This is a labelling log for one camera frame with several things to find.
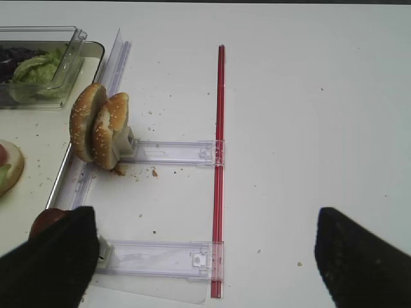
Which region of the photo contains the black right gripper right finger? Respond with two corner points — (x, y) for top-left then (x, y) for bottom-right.
(314, 207), (410, 307)

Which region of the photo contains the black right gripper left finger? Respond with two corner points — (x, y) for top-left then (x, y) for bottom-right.
(1, 207), (99, 307)

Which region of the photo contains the sliced sausage stack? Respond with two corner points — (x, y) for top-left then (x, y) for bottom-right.
(29, 209), (67, 238)

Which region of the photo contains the lettuce piece on bun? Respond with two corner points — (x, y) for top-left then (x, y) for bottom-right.
(0, 164), (11, 187)

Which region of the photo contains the green lettuce in container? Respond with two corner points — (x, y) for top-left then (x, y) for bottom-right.
(10, 49), (63, 101)

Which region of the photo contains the white pusher block sausage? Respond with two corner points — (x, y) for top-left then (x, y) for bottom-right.
(97, 235), (113, 269)

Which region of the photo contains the white metal tray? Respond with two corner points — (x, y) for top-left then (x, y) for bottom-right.
(1, 41), (105, 212)

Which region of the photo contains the white pusher block bun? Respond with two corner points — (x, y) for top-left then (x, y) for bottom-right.
(113, 126), (138, 160)

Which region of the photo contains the rear sesame bun top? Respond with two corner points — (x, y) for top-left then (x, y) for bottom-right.
(69, 83), (108, 162)

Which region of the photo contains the sesame bun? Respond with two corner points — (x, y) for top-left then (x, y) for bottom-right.
(69, 83), (108, 162)
(92, 92), (129, 170)

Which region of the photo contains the right red strip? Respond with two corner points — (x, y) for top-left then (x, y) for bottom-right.
(211, 45), (225, 298)

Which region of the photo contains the front sesame bun top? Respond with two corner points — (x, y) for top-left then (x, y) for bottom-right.
(92, 92), (129, 170)

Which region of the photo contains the clear plastic salad container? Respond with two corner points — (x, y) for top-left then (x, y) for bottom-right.
(1, 26), (87, 109)

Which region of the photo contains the purple cabbage in container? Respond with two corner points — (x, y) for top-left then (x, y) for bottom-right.
(1, 46), (46, 83)

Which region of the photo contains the lower right clear rail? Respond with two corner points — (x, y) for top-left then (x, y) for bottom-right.
(96, 240), (213, 281)

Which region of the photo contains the clear rail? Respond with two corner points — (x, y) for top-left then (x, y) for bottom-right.
(96, 240), (213, 281)
(120, 141), (225, 167)

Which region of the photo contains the upper right clear rail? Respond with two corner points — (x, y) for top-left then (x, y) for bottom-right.
(120, 141), (225, 167)

